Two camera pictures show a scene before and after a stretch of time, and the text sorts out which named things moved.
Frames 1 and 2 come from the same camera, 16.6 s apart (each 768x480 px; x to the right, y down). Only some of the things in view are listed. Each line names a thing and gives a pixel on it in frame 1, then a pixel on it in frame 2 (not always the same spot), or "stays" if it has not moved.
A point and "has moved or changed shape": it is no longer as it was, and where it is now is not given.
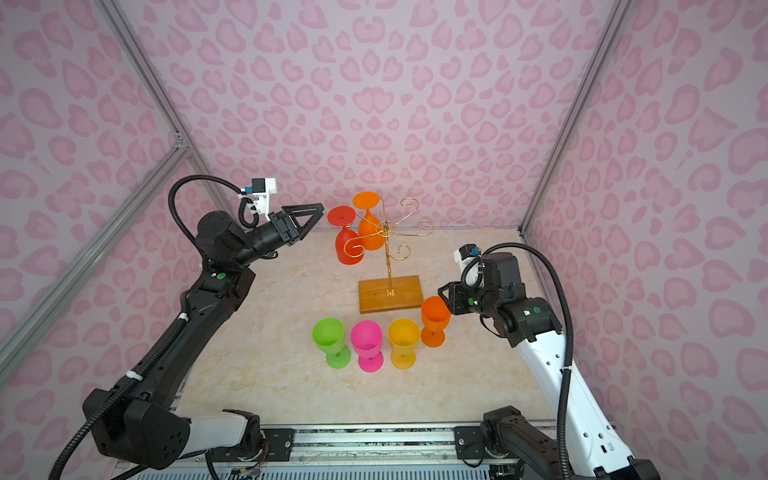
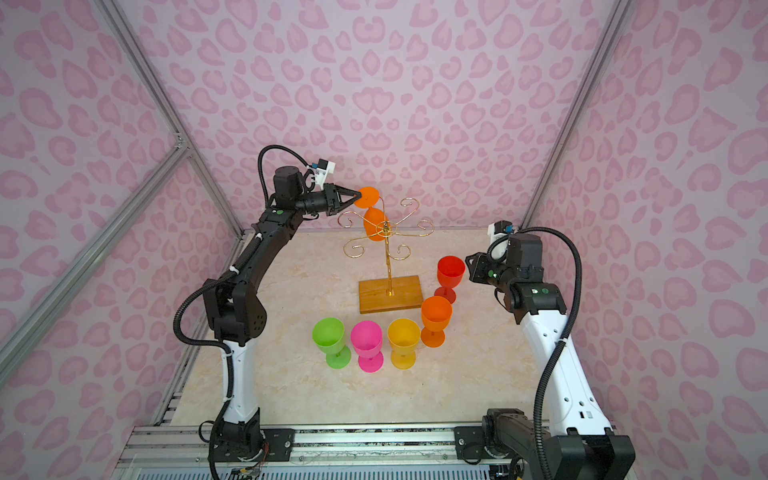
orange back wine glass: x=371 y=231 has moved or changed shape
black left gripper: x=286 y=228 to x=331 y=196
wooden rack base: x=373 y=294 stays
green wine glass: x=329 y=334 stays
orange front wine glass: x=435 y=316 stays
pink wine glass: x=366 y=336 stays
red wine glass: x=348 y=243 to x=450 y=270
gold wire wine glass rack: x=387 y=230 stays
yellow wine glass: x=404 y=335 stays
